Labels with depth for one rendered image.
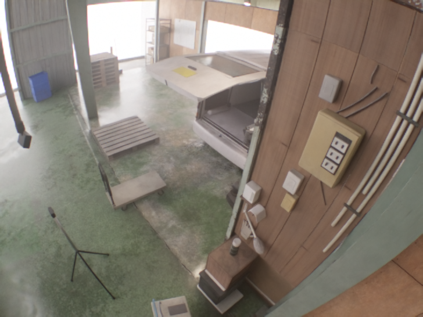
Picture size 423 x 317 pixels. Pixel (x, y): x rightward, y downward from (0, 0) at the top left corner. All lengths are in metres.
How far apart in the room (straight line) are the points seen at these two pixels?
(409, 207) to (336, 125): 0.48
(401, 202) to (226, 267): 1.54
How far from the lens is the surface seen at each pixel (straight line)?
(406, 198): 0.78
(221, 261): 2.01
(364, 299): 1.72
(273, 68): 1.25
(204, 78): 2.67
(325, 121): 1.05
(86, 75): 5.49
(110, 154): 4.28
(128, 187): 3.47
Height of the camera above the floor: 2.67
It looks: 39 degrees down
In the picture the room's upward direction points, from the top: 8 degrees clockwise
